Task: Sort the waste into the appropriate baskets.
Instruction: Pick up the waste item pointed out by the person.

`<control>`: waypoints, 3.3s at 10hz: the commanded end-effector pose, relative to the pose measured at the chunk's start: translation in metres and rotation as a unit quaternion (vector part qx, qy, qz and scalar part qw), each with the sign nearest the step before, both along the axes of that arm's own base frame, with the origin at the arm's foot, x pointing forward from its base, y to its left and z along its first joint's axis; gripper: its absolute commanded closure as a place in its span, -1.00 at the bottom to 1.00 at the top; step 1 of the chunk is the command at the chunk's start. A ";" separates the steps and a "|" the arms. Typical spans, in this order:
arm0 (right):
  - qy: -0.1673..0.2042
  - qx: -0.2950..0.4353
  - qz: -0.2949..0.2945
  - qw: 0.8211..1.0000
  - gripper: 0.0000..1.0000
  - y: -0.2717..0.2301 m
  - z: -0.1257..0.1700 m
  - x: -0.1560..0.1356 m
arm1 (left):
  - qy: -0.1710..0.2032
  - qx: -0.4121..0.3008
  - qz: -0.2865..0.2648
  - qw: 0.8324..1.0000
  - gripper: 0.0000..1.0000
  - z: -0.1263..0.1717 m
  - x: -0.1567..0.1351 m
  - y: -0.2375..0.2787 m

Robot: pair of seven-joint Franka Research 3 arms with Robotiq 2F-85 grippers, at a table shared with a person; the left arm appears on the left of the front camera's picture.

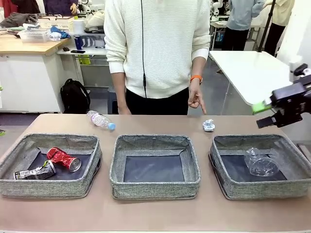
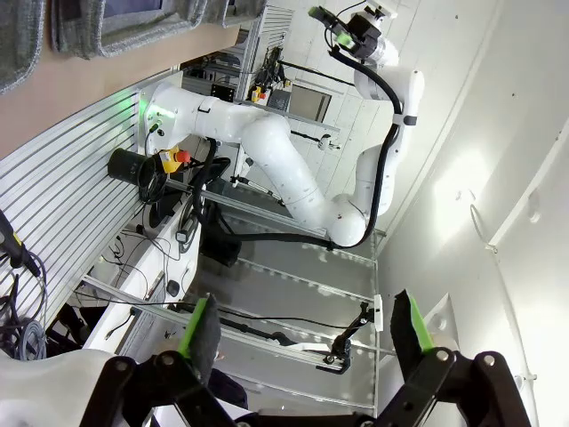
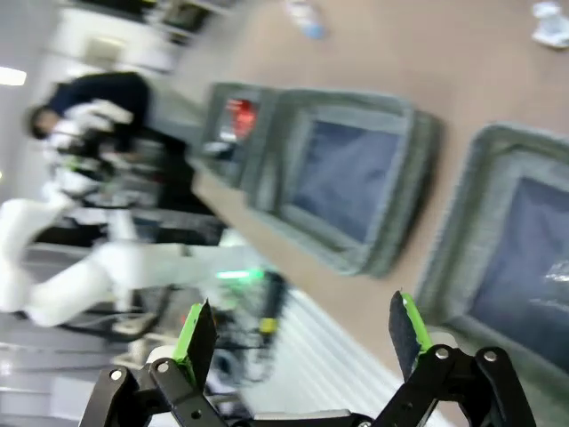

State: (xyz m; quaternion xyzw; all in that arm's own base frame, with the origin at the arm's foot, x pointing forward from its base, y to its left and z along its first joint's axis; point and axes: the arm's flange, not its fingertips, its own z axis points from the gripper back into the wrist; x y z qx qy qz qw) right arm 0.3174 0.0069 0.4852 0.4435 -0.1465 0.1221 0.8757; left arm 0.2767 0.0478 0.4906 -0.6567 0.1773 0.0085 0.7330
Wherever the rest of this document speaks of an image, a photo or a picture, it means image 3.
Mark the crumpled white paper ball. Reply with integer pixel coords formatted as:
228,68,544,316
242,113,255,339
531,2,569,50

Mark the crushed red soda can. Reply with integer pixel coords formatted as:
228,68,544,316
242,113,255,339
224,98,259,134

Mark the clear bottle with blue cap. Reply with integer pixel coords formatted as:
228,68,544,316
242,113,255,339
286,0,328,41

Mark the white counter with wooden top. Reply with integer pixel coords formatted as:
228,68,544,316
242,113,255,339
44,6,177,77

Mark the person in navy top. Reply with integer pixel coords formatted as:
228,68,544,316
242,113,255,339
24,70,152,155

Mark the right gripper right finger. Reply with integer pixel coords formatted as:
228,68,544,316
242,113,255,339
377,291,537,427

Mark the grey woven fabric basket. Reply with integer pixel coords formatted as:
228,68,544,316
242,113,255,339
202,82,276,188
415,122,569,383
246,88,445,279

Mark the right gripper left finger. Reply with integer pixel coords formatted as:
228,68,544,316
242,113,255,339
79,297,254,427

